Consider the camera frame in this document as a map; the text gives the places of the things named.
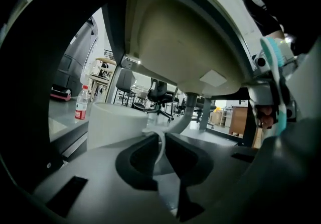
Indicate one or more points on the brown wooden sink cabinet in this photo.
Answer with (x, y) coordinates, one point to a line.
(238, 120)

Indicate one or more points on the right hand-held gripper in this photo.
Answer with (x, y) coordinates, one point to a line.
(260, 90)

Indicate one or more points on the clear water bottle red label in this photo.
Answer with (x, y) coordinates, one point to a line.
(81, 107)

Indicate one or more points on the grey office chair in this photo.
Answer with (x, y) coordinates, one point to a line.
(125, 80)

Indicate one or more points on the large white ceramic sink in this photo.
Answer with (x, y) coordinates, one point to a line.
(175, 42)

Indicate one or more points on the pale green plastic cup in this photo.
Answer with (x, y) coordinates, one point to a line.
(113, 127)

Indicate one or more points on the black office chair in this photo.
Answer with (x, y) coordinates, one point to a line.
(160, 96)

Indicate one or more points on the large dark grey machine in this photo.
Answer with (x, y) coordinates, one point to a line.
(75, 62)

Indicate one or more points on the person's right forearm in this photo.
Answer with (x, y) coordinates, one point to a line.
(276, 34)

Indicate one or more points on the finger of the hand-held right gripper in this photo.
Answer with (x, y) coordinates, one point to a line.
(281, 180)

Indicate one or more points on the person's right hand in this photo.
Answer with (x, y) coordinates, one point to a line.
(266, 117)

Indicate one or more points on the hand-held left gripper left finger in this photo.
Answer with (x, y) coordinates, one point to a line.
(95, 180)

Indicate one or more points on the teal toothbrush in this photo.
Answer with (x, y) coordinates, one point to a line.
(266, 49)

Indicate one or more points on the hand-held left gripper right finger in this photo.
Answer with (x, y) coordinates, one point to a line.
(223, 172)

